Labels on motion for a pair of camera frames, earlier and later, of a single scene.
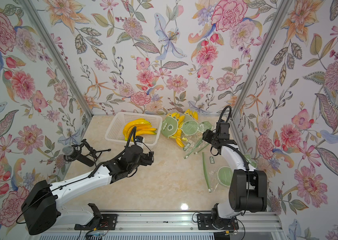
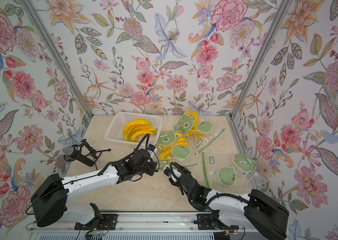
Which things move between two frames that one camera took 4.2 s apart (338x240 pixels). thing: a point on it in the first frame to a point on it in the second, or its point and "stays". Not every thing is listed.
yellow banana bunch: x=143 y=127 stays
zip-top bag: x=174 y=126 to x=173 y=147
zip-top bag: x=217 y=173 stays
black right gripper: x=207 y=136 to x=186 y=171
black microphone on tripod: x=82 y=152 stays
